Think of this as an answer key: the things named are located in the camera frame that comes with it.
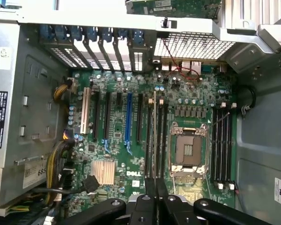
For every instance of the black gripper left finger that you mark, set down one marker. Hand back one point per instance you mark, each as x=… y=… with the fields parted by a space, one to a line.
x=142 y=211

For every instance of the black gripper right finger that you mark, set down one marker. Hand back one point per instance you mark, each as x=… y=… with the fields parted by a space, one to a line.
x=173 y=211

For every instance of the black RAM slot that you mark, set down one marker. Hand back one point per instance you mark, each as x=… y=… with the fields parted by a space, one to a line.
x=229 y=152
x=219 y=152
x=148 y=140
x=159 y=140
x=151 y=145
x=214 y=152
x=164 y=140
x=224 y=152

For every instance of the thin metal locking lever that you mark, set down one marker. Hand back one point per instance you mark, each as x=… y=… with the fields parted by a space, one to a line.
x=219 y=120
x=209 y=187
x=174 y=186

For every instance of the small finned chipset heatsink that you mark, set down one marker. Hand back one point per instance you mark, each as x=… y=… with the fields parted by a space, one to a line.
x=103 y=172

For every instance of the metal CPU socket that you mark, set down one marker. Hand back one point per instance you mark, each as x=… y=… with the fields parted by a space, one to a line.
x=188 y=150

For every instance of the long black expansion slot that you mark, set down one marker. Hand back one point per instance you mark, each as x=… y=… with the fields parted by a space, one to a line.
x=96 y=117
x=107 y=117
x=139 y=119

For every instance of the blue expansion slot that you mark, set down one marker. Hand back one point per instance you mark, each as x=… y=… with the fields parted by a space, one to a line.
x=128 y=117

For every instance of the short black expansion slot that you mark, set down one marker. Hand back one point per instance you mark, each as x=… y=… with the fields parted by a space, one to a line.
x=119 y=98

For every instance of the white expansion slot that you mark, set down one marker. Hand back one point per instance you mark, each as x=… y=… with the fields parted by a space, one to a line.
x=85 y=110

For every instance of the open metal PC case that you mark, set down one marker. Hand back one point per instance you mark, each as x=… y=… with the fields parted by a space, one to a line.
x=260 y=131

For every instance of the green Dell motherboard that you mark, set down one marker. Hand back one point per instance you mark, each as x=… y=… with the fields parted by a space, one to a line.
x=142 y=77

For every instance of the silver power supply unit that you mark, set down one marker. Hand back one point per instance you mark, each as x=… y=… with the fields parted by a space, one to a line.
x=32 y=105

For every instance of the blue slot retention clip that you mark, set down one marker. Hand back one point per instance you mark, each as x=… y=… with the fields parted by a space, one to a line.
x=61 y=32
x=92 y=34
x=138 y=37
x=46 y=31
x=76 y=32
x=107 y=35
x=121 y=32

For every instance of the green graphics card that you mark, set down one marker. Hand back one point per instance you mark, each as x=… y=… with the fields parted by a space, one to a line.
x=178 y=7

